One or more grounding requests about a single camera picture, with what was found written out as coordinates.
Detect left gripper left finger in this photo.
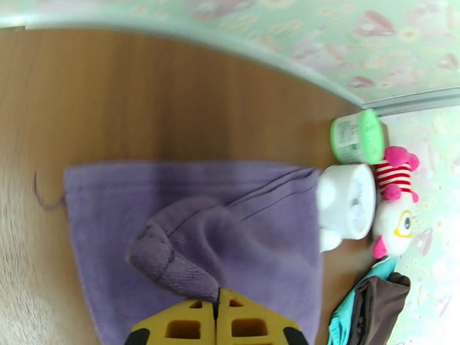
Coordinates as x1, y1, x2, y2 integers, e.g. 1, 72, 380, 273
125, 298, 219, 345

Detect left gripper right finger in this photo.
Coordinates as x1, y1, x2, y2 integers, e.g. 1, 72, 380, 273
217, 288, 306, 345

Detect purple trousers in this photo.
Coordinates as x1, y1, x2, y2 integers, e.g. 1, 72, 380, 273
34, 160, 323, 345

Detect teal folded trousers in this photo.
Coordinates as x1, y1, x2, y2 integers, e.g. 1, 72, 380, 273
327, 255, 400, 345

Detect brown folded trousers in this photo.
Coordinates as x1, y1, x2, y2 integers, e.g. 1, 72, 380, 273
350, 272, 411, 345

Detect white alarm clock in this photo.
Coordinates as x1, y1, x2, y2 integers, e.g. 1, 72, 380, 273
316, 163, 377, 253

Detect pink white plush doll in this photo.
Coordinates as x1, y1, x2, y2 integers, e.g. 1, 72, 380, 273
371, 145, 420, 260

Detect green lid jar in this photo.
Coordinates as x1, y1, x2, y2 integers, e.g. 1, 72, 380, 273
329, 108, 385, 166

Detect aluminium frame post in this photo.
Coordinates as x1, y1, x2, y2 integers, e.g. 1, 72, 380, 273
363, 87, 460, 117

